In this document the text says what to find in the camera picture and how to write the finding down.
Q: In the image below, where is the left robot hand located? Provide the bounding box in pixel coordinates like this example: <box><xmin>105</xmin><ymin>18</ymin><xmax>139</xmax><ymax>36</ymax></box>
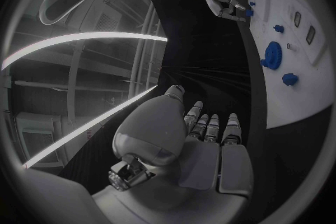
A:
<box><xmin>91</xmin><ymin>84</ymin><xmax>256</xmax><ymax>224</ymax></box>

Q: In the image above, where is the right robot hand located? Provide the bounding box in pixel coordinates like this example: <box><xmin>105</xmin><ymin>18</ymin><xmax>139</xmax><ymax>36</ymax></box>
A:
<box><xmin>203</xmin><ymin>0</ymin><xmax>248</xmax><ymax>22</ymax></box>

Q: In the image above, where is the white task board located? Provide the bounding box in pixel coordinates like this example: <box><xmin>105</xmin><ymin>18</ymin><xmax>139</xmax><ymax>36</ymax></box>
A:
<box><xmin>245</xmin><ymin>0</ymin><xmax>335</xmax><ymax>130</ymax></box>

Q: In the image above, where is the blue plug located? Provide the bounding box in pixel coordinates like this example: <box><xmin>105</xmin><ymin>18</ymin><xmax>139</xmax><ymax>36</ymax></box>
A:
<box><xmin>281</xmin><ymin>73</ymin><xmax>300</xmax><ymax>86</ymax></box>

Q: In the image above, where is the blue gear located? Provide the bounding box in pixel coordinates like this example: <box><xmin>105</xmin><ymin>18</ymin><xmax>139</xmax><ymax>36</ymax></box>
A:
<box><xmin>260</xmin><ymin>41</ymin><xmax>284</xmax><ymax>71</ymax></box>

